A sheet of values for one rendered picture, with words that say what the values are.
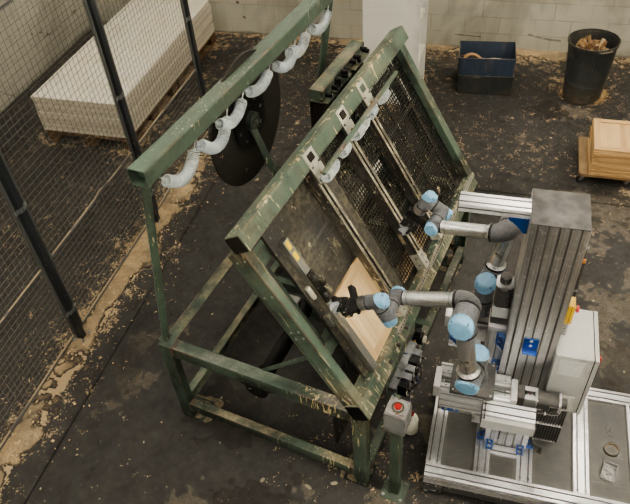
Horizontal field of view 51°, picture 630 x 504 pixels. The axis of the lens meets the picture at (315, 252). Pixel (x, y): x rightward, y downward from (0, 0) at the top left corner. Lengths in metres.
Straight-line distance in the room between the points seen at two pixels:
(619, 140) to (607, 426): 2.88
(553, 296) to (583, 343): 0.41
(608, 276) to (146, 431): 3.73
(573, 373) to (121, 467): 2.89
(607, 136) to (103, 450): 4.93
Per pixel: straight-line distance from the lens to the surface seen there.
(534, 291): 3.30
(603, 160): 6.47
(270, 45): 3.98
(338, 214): 3.63
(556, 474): 4.38
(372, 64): 4.22
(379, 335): 3.88
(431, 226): 3.58
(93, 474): 4.81
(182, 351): 4.16
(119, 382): 5.16
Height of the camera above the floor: 3.97
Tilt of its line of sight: 44 degrees down
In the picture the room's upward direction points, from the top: 5 degrees counter-clockwise
